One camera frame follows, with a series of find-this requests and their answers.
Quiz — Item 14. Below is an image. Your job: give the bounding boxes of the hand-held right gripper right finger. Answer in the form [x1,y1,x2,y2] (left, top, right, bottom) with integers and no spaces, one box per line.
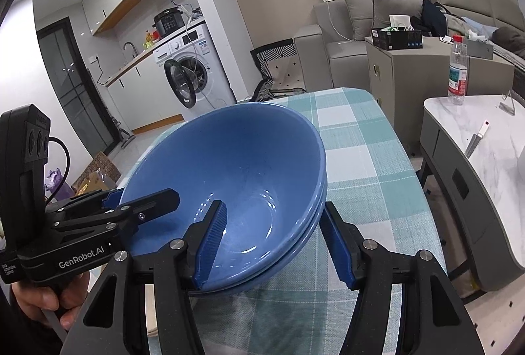
[320,201,478,355]

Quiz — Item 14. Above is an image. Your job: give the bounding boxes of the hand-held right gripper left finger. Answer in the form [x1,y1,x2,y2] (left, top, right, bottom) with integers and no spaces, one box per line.
[59,200,228,355]

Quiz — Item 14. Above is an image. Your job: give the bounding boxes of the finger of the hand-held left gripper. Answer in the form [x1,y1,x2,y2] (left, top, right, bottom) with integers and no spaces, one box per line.
[52,188,181,235]
[45,189,124,218]

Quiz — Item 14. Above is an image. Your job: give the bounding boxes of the person's left hand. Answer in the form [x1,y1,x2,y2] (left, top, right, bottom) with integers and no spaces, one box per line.
[10,272,91,333]

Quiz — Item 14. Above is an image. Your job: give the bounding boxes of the patterned brown board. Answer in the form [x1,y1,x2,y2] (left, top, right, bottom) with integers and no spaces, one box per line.
[72,151,121,192]

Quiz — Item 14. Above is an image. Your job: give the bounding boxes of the purple bag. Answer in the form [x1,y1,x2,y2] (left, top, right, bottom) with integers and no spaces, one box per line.
[44,168,66,202]

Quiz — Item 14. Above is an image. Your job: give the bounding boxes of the upright vacuum cleaner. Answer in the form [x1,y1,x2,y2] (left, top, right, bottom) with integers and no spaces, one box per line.
[111,115,136,144]

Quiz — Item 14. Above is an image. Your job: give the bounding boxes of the white lower kitchen cabinets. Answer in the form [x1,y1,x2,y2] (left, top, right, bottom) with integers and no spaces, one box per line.
[104,57,185,136]

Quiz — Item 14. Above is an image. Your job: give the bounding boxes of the white washing machine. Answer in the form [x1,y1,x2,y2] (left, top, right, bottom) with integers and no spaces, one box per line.
[153,22,236,121]

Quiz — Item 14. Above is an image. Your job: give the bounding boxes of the knife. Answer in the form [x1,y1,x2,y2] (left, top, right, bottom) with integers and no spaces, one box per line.
[463,120,491,159]

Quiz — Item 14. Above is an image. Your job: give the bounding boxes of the black pressure cooker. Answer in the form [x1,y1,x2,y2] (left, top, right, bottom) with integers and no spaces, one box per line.
[153,8,184,38]

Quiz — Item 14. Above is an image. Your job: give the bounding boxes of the white marble table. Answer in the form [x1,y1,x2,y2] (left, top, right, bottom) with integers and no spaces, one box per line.
[419,94,525,300]

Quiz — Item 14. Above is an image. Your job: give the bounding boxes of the black patterned chair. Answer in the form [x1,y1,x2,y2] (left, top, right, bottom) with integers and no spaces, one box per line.
[250,43,306,103]

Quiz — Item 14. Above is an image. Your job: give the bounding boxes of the grey side cabinet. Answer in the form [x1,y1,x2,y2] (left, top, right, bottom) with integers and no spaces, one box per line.
[365,36,515,153]

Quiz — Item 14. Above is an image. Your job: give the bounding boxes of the grey sofa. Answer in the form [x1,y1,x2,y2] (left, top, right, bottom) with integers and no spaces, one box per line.
[293,0,525,93]

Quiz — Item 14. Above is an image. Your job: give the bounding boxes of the clear water bottle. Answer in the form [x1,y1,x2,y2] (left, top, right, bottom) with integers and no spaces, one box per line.
[447,34,469,105]

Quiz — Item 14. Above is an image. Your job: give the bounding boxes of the black box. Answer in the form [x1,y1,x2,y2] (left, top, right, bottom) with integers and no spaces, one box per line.
[371,28,423,51]

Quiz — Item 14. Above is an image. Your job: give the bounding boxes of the small metal stand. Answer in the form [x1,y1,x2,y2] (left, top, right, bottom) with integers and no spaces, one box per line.
[498,90,516,116]

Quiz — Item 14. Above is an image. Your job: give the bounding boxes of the small white box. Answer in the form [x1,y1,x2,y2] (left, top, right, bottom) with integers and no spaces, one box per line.
[389,14,412,31]

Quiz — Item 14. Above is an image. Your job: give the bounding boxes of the grey cushion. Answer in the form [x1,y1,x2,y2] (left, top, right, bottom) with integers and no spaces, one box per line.
[338,0,378,42]
[363,0,425,42]

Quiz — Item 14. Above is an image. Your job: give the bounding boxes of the grey tissue box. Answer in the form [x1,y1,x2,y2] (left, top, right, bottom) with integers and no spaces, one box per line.
[465,36,495,60]

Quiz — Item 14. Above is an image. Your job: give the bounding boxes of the dark clothing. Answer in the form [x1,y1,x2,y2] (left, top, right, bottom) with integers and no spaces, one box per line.
[410,0,452,36]

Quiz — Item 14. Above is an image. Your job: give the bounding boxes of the grey blanket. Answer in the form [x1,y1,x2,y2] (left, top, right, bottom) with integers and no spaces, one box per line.
[445,12,525,52]

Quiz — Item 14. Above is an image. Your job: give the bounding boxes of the black cable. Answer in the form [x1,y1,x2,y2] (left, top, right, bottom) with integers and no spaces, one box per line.
[47,137,71,202]

